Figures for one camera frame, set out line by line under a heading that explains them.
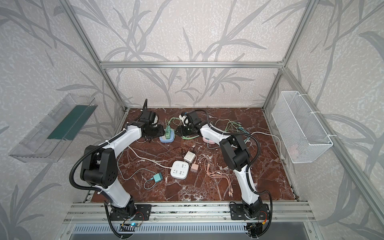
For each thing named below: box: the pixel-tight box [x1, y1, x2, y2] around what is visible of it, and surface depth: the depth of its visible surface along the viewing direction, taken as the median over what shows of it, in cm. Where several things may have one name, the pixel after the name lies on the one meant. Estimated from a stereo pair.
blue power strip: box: [159, 131, 175, 143], surface depth 101 cm
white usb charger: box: [183, 151, 196, 164], surface depth 92 cm
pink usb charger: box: [190, 163, 199, 173], surface depth 88 cm
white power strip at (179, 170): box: [170, 160, 190, 180], surface depth 87 cm
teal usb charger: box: [153, 172, 163, 183], surface depth 84 cm
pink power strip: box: [202, 136, 216, 145], surface depth 101 cm
